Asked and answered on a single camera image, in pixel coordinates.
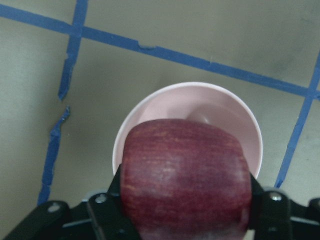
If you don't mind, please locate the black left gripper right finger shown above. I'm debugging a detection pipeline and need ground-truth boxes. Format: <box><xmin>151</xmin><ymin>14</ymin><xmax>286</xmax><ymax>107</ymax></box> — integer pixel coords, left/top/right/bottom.
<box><xmin>247</xmin><ymin>175</ymin><xmax>293</xmax><ymax>240</ymax></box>

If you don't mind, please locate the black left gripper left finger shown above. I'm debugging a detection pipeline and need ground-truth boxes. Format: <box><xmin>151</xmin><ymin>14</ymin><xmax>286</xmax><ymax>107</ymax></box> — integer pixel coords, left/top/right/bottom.
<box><xmin>86</xmin><ymin>166</ymin><xmax>140</xmax><ymax>240</ymax></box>

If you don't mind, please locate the red apple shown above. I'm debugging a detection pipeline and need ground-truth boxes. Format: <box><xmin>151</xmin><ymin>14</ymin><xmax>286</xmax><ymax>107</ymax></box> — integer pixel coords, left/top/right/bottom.
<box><xmin>120</xmin><ymin>119</ymin><xmax>252</xmax><ymax>240</ymax></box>

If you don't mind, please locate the pink bowl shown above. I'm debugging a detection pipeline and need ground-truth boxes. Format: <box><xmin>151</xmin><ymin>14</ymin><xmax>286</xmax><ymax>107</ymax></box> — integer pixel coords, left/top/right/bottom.
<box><xmin>112</xmin><ymin>82</ymin><xmax>263</xmax><ymax>177</ymax></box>

